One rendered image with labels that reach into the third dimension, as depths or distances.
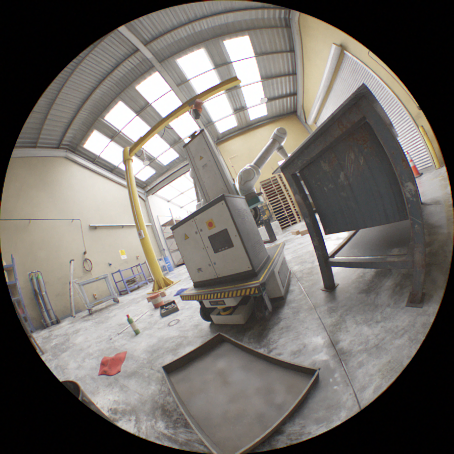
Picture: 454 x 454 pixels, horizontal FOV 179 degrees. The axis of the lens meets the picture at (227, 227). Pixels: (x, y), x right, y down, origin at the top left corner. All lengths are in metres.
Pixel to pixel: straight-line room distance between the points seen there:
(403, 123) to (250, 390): 5.77
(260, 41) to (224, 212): 7.36
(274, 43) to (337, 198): 7.53
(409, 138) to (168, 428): 6.04
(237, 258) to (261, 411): 0.79
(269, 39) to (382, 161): 7.40
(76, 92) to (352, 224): 7.43
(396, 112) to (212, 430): 6.02
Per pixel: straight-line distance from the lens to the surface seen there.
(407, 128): 5.51
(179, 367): 0.98
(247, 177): 1.15
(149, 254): 3.76
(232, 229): 0.84
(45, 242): 6.40
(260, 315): 0.90
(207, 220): 0.92
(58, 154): 8.35
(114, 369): 1.33
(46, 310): 5.60
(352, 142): 0.75
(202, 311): 1.18
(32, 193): 7.19
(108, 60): 6.54
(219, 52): 6.99
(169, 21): 6.41
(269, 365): 0.74
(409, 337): 0.75
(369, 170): 0.73
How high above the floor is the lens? 0.60
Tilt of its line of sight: 4 degrees up
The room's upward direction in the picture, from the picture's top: 23 degrees counter-clockwise
